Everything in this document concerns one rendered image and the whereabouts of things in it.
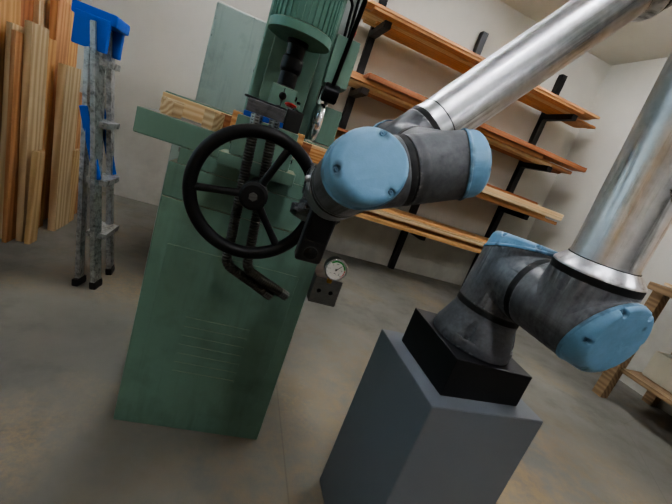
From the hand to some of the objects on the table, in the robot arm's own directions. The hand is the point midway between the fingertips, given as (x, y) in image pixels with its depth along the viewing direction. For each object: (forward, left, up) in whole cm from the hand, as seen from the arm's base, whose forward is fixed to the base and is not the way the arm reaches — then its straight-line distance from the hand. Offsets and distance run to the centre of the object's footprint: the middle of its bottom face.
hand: (306, 219), depth 75 cm
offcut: (+37, -28, +7) cm, 46 cm away
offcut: (+27, -27, +7) cm, 39 cm away
